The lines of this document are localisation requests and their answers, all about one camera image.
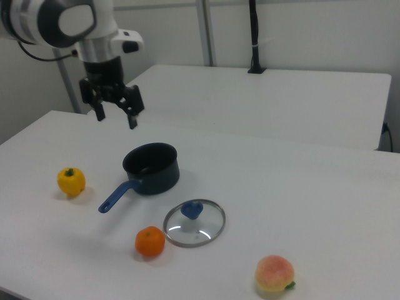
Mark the pink yellow peach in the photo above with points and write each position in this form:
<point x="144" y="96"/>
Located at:
<point x="274" y="275"/>

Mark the orange mandarin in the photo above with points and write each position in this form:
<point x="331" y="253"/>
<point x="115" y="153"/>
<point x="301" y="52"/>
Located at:
<point x="150" y="242"/>

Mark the black camera pole with base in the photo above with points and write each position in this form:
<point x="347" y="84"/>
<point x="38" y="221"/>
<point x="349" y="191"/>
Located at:
<point x="255" y="40"/>

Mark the grey metal partition post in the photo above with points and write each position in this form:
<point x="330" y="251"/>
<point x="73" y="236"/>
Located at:
<point x="206" y="31"/>
<point x="68" y="84"/>

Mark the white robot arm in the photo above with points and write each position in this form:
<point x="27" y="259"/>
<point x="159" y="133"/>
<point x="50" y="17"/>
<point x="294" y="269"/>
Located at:
<point x="75" y="22"/>

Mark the dark blue saucepan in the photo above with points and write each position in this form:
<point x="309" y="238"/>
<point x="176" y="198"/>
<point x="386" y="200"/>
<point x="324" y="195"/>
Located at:
<point x="162" y="178"/>

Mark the yellow bell pepper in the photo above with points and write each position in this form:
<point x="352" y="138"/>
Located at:
<point x="71" y="182"/>

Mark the glass lid with blue knob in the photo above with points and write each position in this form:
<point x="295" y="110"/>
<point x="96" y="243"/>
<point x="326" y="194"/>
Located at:
<point x="192" y="211"/>

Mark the white side table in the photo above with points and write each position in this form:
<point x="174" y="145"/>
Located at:
<point x="281" y="100"/>

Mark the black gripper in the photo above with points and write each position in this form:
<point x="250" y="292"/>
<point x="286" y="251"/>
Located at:
<point x="104" y="78"/>

